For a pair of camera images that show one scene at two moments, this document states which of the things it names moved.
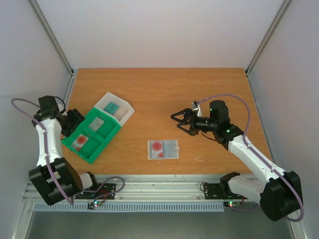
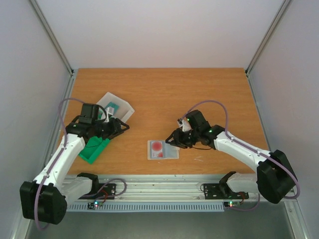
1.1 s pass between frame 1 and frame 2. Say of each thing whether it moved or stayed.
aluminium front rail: stayed
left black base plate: stayed
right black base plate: stayed
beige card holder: stayed
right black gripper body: moved
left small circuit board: stayed
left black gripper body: moved
